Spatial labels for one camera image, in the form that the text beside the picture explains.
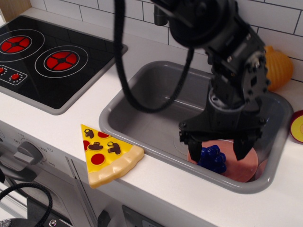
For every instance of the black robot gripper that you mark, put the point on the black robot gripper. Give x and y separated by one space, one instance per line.
243 124

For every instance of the blue toy blueberries cluster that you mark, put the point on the blue toy blueberries cluster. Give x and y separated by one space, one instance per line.
213 159

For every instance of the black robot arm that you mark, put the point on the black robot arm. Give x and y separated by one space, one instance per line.
237 56

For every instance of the pink plastic plate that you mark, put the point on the pink plastic plate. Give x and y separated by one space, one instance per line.
238 170

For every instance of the grey toy sink basin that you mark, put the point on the grey toy sink basin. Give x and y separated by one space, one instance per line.
158 133

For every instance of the red yellow toy fruit half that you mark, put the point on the red yellow toy fruit half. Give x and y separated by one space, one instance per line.
296 128

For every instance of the orange toy pumpkin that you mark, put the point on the orange toy pumpkin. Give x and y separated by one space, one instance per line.
280 68

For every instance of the toy pizza slice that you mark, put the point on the toy pizza slice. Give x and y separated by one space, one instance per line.
107 157

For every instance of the dark grey toy faucet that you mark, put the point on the dark grey toy faucet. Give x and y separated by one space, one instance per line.
160 17

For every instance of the black toy stove top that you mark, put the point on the black toy stove top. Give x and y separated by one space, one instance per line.
49 66

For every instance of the grey oven knob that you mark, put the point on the grey oven knob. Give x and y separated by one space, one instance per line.
28 153

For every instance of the white toy oven front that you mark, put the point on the white toy oven front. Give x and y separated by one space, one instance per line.
66 180

